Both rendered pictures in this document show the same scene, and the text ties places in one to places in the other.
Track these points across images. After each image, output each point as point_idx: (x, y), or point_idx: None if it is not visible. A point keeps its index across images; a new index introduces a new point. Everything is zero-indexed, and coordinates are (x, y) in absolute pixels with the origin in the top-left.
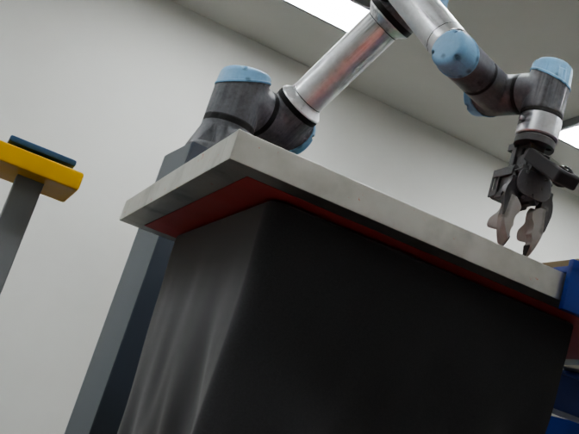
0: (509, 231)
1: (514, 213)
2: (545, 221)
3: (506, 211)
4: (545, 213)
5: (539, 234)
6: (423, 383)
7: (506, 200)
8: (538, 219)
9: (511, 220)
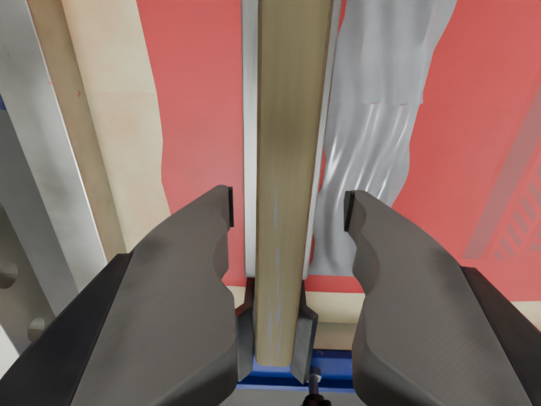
0: (367, 208)
1: (391, 281)
2: (97, 308)
3: (461, 277)
4: (80, 377)
5: (163, 232)
6: None
7: (535, 347)
8: (178, 304)
9: (391, 248)
